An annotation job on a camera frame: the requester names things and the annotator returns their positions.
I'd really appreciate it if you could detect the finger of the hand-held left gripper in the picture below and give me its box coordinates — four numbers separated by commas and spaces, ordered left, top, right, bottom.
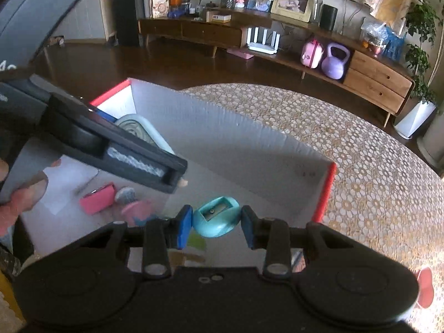
47, 94, 188, 194

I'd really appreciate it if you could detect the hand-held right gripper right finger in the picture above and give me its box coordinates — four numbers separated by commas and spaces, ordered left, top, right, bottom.
241, 205, 352, 281

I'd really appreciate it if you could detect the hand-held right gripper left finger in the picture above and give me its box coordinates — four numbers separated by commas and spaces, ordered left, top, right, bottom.
79, 205, 193, 281

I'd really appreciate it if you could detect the teal pencil sharpener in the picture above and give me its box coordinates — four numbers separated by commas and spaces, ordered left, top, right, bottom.
192, 196, 241, 238

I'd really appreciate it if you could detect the red cardboard box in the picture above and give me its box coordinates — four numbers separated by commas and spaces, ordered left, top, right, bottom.
0, 78, 338, 275

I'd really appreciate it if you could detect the pink heart-shaped bowl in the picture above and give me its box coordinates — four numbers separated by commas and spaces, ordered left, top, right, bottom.
414, 267, 435, 310

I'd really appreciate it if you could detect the person's left hand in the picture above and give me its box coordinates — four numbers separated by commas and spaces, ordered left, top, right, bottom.
0, 158, 50, 237

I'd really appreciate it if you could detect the pink and blue toy figure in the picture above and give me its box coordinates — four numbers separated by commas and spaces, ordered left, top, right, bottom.
114, 187, 157, 227

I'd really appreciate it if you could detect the pink hair clip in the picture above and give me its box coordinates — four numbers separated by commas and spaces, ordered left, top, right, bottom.
79, 182, 117, 215

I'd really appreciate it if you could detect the black water dispenser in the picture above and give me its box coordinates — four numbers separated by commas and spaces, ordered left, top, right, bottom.
110, 0, 161, 47

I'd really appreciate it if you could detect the printed snack bag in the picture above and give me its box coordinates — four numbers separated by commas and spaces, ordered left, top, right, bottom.
149, 0, 171, 19

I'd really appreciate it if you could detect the pink flat tray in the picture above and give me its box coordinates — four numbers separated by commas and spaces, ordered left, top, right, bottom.
227, 48, 254, 60

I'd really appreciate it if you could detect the floral lace tablecloth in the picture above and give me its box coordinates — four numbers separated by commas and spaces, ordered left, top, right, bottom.
180, 82, 444, 333

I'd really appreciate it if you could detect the white router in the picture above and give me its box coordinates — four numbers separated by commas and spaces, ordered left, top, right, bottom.
246, 27, 280, 56

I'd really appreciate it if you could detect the pink toy case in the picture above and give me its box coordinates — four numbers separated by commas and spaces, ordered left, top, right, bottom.
300, 38, 325, 69

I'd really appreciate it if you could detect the purple kettlebell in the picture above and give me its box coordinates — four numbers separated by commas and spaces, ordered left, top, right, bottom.
321, 42, 352, 80

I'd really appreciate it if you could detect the wooden media cabinet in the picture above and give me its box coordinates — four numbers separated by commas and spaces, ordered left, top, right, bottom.
138, 8, 416, 128

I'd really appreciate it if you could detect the white standing air conditioner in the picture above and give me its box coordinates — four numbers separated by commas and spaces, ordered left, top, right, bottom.
415, 124, 444, 178

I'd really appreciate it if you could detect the black cylindrical speaker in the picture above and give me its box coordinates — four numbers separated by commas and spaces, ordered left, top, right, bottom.
319, 4, 339, 31

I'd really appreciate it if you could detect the clear plastic bag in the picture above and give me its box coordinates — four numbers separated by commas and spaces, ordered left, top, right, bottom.
360, 17, 388, 43

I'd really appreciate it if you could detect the blue plastic bag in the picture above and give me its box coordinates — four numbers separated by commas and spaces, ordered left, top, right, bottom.
381, 26, 407, 60

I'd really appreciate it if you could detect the green leafy houseplant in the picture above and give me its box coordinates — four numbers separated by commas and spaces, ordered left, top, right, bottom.
405, 0, 444, 104

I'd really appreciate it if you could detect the cream photo frame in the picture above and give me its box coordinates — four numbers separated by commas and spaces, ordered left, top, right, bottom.
270, 0, 313, 23

